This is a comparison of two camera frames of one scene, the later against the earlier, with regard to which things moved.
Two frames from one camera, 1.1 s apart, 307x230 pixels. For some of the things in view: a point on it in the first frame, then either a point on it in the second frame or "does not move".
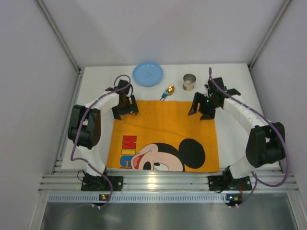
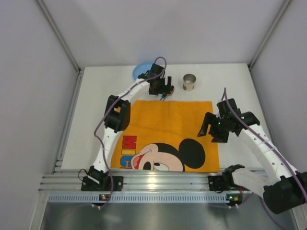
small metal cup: [188, 82] does not move
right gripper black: [204, 105] -> [213, 127]
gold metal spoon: [171, 88] does not move
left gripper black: [125, 109] -> [161, 86]
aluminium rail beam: [167, 180] does not move
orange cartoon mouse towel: [163, 137] does not move
